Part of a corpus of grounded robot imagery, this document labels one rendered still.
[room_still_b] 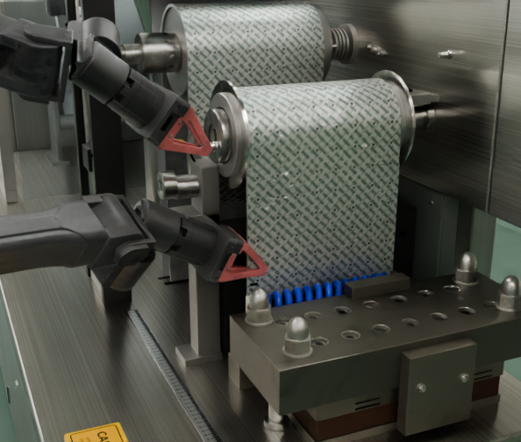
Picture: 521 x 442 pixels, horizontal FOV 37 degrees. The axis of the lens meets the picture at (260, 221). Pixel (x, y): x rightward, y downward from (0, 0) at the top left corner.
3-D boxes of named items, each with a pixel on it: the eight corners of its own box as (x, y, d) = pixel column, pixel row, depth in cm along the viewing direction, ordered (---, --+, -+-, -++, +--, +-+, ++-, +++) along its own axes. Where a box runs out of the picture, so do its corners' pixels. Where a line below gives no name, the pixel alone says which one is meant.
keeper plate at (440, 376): (396, 428, 98) (401, 351, 95) (460, 410, 102) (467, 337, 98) (407, 438, 96) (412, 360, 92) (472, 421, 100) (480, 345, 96)
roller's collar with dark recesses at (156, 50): (135, 71, 126) (132, 32, 124) (170, 69, 128) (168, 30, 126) (145, 76, 120) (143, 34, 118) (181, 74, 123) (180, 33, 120)
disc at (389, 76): (356, 154, 123) (362, 61, 118) (359, 154, 124) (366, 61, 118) (407, 182, 111) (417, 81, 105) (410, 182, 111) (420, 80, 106)
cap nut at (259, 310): (240, 317, 101) (240, 285, 100) (266, 312, 103) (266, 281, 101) (251, 328, 98) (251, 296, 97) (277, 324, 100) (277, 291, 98)
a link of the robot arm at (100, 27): (15, 100, 92) (22, 33, 87) (22, 57, 100) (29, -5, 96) (116, 116, 95) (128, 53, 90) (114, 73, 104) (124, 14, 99)
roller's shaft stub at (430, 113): (379, 131, 117) (381, 103, 116) (417, 128, 120) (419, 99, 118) (395, 137, 113) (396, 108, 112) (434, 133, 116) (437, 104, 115)
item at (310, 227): (246, 306, 108) (246, 179, 102) (389, 280, 116) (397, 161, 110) (247, 307, 107) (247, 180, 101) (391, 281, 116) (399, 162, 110)
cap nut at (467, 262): (447, 278, 114) (450, 250, 112) (467, 274, 115) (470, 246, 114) (463, 287, 111) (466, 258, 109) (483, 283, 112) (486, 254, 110)
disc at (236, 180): (208, 170, 114) (208, 70, 109) (211, 170, 114) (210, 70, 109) (246, 203, 101) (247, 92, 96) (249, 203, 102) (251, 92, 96)
